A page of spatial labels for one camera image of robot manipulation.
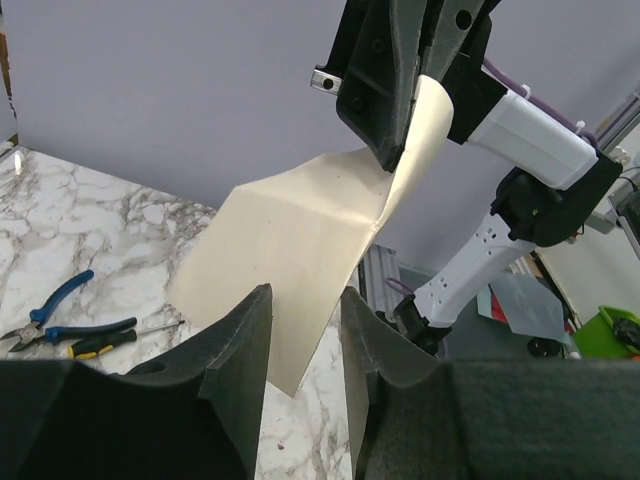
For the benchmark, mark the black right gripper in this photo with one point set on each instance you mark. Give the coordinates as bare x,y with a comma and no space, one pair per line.
380,50

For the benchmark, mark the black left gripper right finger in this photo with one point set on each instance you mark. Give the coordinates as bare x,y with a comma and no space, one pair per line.
411,416

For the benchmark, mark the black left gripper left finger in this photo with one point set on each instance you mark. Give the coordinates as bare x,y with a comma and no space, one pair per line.
193,412

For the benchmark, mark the cream lined letter paper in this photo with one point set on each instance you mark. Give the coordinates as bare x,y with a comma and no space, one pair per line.
303,232

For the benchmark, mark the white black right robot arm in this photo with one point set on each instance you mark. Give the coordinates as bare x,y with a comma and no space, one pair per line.
558,176

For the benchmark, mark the black yellow screwdriver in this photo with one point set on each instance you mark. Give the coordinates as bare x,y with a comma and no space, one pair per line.
91,348

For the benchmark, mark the green plastic bin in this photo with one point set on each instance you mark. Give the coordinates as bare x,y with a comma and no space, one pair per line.
613,333

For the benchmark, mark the aluminium frame rail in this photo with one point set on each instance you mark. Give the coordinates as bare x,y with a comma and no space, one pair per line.
379,281

